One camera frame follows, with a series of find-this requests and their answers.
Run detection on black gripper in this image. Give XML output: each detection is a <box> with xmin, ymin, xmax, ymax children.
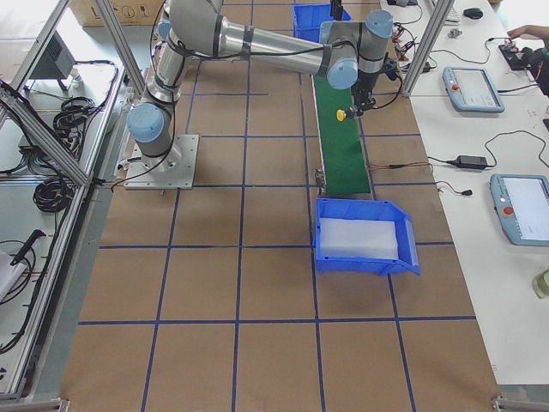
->
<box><xmin>351</xmin><ymin>70</ymin><xmax>381</xmax><ymax>117</ymax></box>

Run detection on yellow push button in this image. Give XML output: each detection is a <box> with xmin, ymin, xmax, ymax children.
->
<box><xmin>335</xmin><ymin>106</ymin><xmax>363</xmax><ymax>122</ymax></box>

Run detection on person hand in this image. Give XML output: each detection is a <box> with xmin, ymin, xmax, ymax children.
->
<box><xmin>507</xmin><ymin>25</ymin><xmax>539</xmax><ymax>39</ymax></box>

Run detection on green conveyor belt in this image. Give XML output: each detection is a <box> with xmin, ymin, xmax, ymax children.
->
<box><xmin>312</xmin><ymin>76</ymin><xmax>371</xmax><ymax>196</ymax></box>

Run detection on blue source bin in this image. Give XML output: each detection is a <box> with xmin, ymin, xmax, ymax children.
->
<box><xmin>292</xmin><ymin>3</ymin><xmax>335</xmax><ymax>43</ymax></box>

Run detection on upper teach pendant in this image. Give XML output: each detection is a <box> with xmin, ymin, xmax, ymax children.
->
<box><xmin>442</xmin><ymin>67</ymin><xmax>505</xmax><ymax>113</ymax></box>

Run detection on teach pendant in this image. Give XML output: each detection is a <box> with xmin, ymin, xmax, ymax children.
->
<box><xmin>490</xmin><ymin>173</ymin><xmax>548</xmax><ymax>247</ymax></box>
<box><xmin>442</xmin><ymin>67</ymin><xmax>505</xmax><ymax>113</ymax></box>

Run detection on black power brick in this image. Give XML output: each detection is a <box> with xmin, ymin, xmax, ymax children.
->
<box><xmin>446</xmin><ymin>154</ymin><xmax>489</xmax><ymax>170</ymax></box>

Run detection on blue destination bin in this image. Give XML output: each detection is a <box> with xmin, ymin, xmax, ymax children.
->
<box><xmin>315</xmin><ymin>198</ymin><xmax>421</xmax><ymax>276</ymax></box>

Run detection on white destination foam pad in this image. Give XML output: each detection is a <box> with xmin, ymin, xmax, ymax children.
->
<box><xmin>318</xmin><ymin>218</ymin><xmax>398</xmax><ymax>259</ymax></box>

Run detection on black computer mouse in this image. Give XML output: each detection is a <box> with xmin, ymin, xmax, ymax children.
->
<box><xmin>462</xmin><ymin>8</ymin><xmax>484</xmax><ymax>20</ymax></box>

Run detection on lower teach pendant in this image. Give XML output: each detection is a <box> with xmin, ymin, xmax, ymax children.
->
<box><xmin>490</xmin><ymin>173</ymin><xmax>548</xmax><ymax>247</ymax></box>

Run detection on cardboard box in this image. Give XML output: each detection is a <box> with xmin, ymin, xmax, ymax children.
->
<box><xmin>69</xmin><ymin>0</ymin><xmax>164</xmax><ymax>27</ymax></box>

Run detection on red conveyor wire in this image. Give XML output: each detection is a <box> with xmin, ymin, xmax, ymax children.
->
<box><xmin>367</xmin><ymin>161</ymin><xmax>434</xmax><ymax>173</ymax></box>

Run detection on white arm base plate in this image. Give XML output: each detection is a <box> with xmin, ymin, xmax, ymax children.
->
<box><xmin>123</xmin><ymin>134</ymin><xmax>200</xmax><ymax>190</ymax></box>

